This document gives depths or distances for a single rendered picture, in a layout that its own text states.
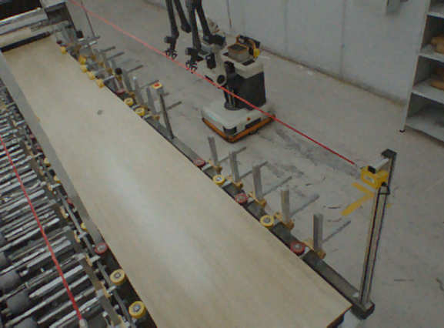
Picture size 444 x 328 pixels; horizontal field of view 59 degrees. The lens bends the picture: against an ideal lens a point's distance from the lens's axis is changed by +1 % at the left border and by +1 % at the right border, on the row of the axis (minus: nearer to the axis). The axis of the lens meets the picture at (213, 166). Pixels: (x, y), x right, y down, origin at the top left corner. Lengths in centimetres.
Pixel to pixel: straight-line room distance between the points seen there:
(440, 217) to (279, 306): 205
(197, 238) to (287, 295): 62
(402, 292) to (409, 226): 63
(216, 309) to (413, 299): 162
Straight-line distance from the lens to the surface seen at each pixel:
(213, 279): 211
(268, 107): 446
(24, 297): 255
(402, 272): 329
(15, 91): 197
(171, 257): 225
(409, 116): 455
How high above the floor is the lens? 265
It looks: 40 degrees down
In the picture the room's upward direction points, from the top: 12 degrees counter-clockwise
